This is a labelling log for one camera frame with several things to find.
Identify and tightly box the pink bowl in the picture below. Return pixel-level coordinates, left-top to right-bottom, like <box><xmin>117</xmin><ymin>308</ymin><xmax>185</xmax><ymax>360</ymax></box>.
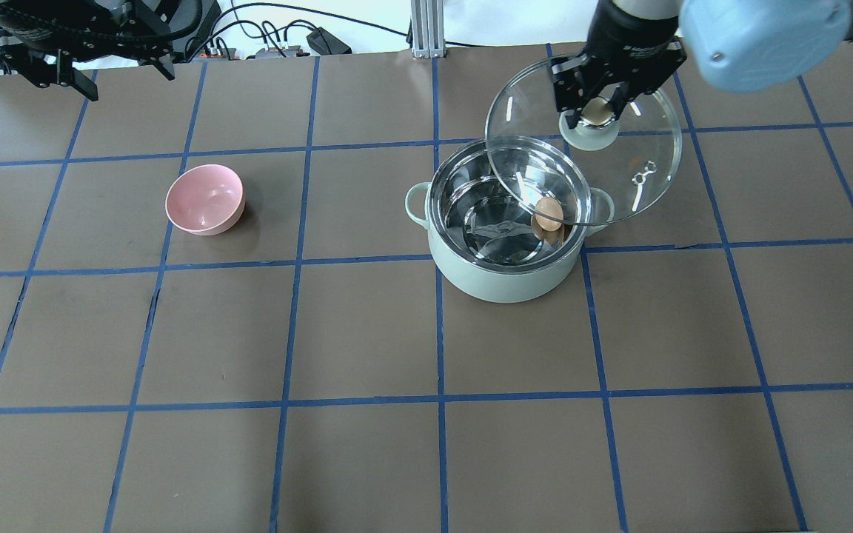
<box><xmin>164</xmin><ymin>164</ymin><xmax>246</xmax><ymax>236</ymax></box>

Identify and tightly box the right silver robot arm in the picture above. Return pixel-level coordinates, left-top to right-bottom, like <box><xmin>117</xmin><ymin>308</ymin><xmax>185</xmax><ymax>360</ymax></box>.
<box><xmin>549</xmin><ymin>1</ymin><xmax>853</xmax><ymax>134</ymax></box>

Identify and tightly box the aluminium frame post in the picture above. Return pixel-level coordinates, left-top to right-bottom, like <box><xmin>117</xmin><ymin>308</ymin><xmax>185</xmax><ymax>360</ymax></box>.
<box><xmin>409</xmin><ymin>0</ymin><xmax>447</xmax><ymax>58</ymax></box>

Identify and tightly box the mint green electric pot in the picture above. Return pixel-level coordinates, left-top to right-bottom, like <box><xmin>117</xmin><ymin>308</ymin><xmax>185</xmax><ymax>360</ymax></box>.
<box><xmin>405</xmin><ymin>141</ymin><xmax>606</xmax><ymax>304</ymax></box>

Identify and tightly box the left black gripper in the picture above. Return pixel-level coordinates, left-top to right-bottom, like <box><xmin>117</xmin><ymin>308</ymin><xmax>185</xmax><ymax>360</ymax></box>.
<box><xmin>0</xmin><ymin>1</ymin><xmax>222</xmax><ymax>102</ymax></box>

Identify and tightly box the glass pot lid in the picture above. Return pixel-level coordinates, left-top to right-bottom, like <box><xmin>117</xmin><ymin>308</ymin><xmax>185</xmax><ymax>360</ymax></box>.
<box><xmin>484</xmin><ymin>58</ymin><xmax>683</xmax><ymax>227</ymax></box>

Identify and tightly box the brown egg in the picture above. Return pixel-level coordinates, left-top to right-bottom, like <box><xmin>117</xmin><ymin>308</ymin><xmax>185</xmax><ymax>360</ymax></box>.
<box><xmin>535</xmin><ymin>196</ymin><xmax>564</xmax><ymax>232</ymax></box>

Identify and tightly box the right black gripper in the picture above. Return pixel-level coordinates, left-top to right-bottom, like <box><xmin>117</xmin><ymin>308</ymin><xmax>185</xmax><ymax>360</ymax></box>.
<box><xmin>549</xmin><ymin>1</ymin><xmax>687</xmax><ymax>130</ymax></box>

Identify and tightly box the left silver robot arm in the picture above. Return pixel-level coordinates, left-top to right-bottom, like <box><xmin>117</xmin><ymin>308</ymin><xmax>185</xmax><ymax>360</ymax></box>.
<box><xmin>0</xmin><ymin>1</ymin><xmax>222</xmax><ymax>101</ymax></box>

